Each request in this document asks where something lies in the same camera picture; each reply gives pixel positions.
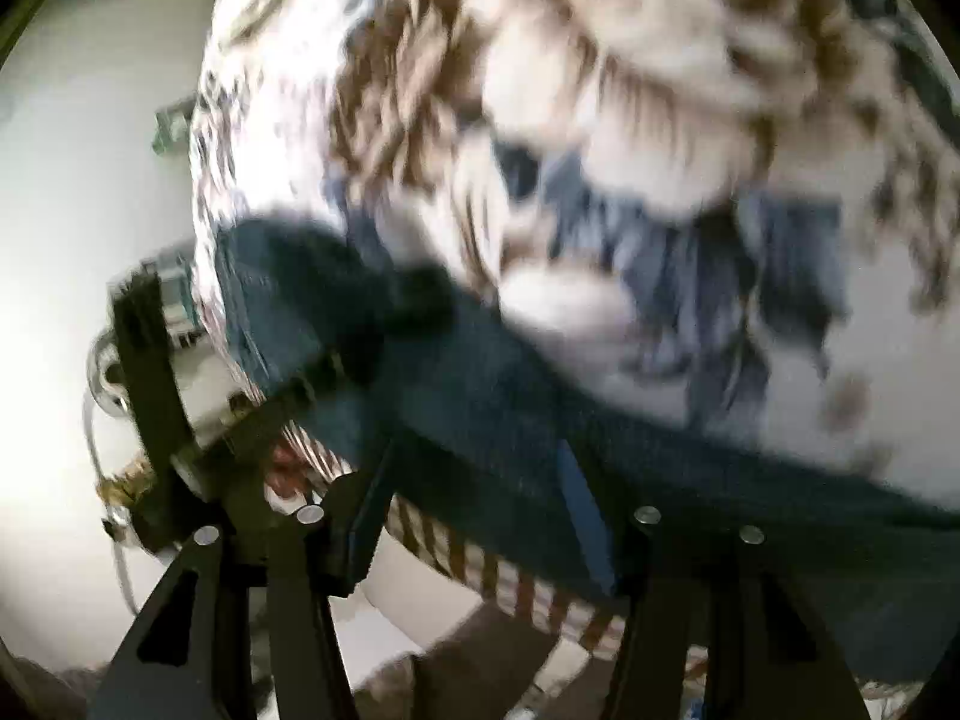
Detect dark blue pants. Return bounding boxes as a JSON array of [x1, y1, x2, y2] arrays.
[[214, 214, 960, 691]]

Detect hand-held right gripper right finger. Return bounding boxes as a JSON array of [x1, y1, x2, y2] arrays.
[[556, 436, 875, 720]]

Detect small green object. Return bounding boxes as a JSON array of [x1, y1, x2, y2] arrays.
[[154, 101, 197, 158]]

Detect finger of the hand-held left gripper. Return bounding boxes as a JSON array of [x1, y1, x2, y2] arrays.
[[111, 274, 202, 470], [191, 367, 338, 488]]

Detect white brown blue printed blanket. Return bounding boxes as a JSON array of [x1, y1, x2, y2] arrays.
[[187, 0, 960, 665]]

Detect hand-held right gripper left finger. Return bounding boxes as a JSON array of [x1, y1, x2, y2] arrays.
[[88, 444, 402, 720]]

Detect thin white cable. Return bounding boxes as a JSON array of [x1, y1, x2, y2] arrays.
[[84, 420, 140, 616]]

